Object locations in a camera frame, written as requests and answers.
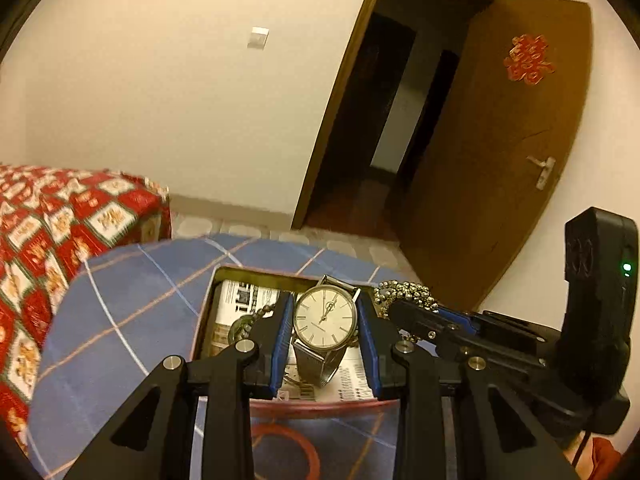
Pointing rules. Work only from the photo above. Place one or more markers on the blue plaid tablecloth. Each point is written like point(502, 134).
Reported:
point(125, 310)

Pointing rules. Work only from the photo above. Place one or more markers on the red paper door decoration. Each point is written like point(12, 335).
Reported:
point(530, 59)

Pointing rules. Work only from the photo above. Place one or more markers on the brown wooden door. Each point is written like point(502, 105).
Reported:
point(490, 185)

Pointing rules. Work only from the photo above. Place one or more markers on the red patterned bed blanket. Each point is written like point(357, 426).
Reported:
point(50, 220)

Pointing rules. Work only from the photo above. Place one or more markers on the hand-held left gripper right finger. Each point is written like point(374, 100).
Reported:
point(369, 347)

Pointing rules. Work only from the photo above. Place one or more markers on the white light switch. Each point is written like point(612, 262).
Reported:
point(258, 38)

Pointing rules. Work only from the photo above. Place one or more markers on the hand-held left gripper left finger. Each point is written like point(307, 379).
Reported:
point(282, 342)

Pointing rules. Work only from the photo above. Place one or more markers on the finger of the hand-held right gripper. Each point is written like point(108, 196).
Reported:
point(457, 319)
point(415, 320)

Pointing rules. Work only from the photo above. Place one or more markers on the red metal tin box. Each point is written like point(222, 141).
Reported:
point(320, 410)

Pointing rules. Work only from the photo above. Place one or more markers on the printed paper sheet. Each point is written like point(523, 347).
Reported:
point(235, 300)

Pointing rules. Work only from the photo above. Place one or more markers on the brown door frame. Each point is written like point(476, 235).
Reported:
point(340, 110)

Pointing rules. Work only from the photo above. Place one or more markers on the silver wristwatch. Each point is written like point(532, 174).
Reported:
point(322, 315)

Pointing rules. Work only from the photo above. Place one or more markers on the pink bangle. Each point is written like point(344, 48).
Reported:
point(310, 452)

